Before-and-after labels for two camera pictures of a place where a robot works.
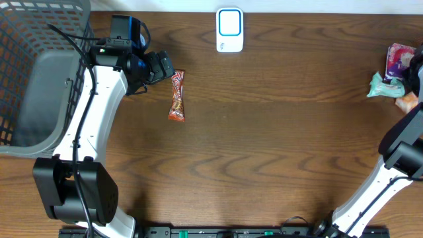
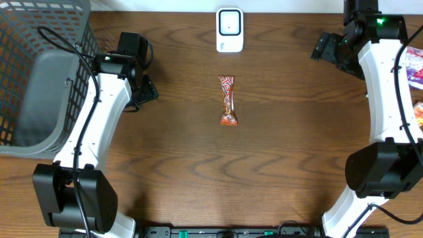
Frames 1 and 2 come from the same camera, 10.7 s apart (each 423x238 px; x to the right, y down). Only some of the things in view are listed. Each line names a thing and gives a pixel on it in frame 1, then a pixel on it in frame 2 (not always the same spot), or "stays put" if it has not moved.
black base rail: [225, 232] stays put
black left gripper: [160, 67] → [147, 91]
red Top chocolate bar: [177, 110] → [229, 118]
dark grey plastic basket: [45, 47] stays put
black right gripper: [409, 75] → [325, 49]
